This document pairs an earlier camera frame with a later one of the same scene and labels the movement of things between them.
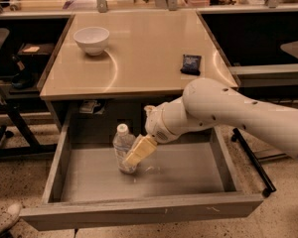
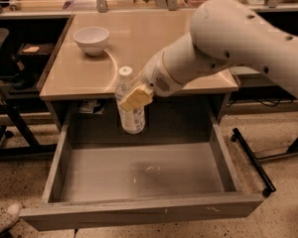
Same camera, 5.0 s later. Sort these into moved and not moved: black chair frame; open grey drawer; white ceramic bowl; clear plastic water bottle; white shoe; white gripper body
Moved: clear plastic water bottle; white gripper body
Not moved: white ceramic bowl; white shoe; open grey drawer; black chair frame
